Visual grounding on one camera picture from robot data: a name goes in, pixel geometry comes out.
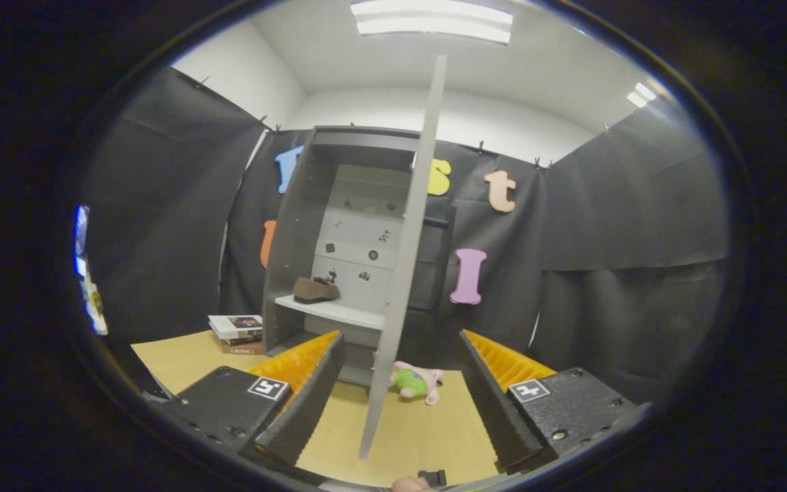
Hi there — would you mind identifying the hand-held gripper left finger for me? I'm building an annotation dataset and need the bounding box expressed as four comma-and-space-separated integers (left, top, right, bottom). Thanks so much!
161, 331, 346, 467

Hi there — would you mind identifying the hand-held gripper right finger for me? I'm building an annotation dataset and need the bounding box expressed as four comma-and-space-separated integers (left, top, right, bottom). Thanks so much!
460, 329, 652, 474

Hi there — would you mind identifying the brown fluffy shoe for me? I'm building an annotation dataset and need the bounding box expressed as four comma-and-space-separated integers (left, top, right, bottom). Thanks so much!
292, 276, 341, 305

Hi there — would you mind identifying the grey shoe cabinet door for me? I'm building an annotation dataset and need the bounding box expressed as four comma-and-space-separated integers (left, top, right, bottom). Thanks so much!
358, 55, 449, 460

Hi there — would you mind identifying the grey shoe cabinet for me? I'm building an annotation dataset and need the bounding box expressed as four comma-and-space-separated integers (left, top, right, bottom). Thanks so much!
262, 125, 456, 387

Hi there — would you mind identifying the white cabinet shelf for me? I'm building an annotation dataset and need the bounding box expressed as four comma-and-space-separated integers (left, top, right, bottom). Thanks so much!
275, 295, 385, 331

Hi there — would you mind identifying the pink and green plush toy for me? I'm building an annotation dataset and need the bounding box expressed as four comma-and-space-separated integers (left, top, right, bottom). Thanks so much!
391, 361, 445, 405

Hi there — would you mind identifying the stack of books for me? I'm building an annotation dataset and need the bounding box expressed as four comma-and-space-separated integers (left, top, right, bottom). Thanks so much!
208, 314, 264, 355

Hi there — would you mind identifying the black backdrop cloth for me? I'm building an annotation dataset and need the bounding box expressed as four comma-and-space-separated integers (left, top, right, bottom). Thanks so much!
78, 67, 729, 405

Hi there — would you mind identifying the white cluttered table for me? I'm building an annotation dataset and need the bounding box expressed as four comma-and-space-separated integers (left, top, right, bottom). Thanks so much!
79, 273, 109, 336

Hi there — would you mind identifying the small ceiling light panel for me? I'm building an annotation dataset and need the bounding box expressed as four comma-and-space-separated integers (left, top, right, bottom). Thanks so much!
626, 82, 658, 109

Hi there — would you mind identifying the large ceiling light panel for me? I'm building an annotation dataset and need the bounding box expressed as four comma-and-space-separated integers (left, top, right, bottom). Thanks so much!
350, 0, 514, 46

